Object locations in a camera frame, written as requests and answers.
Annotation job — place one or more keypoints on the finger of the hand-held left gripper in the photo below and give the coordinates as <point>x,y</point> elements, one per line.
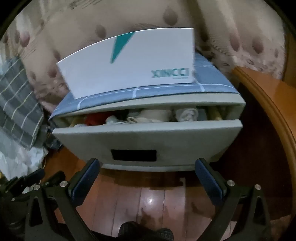
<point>34,175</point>
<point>56,177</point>

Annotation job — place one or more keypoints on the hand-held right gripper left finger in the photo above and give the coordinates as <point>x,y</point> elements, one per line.
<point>84,183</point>

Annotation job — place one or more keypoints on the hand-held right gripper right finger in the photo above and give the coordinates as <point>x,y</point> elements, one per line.
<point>209,183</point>

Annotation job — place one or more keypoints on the grey fronted wooden drawer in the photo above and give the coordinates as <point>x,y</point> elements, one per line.
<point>92,143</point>

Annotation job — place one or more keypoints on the red underwear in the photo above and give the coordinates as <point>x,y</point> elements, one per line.
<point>92,118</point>

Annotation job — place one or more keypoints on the white ribbed underwear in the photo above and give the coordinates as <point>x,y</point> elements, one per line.
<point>148,115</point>

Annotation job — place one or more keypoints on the white cardboard box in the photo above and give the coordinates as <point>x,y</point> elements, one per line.
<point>138,64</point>

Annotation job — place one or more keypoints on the person's dark checked leg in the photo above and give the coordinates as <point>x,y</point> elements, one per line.
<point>143,231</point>

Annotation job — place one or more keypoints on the grey plaid cloth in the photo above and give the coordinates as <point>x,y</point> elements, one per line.
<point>16,92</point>

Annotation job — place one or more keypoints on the grey nightstand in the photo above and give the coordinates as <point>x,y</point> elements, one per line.
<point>161,101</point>

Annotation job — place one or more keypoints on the orange wooden furniture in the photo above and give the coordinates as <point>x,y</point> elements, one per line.
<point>266,92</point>

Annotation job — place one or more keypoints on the leaf print curtain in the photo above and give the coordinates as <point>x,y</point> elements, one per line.
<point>92,23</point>

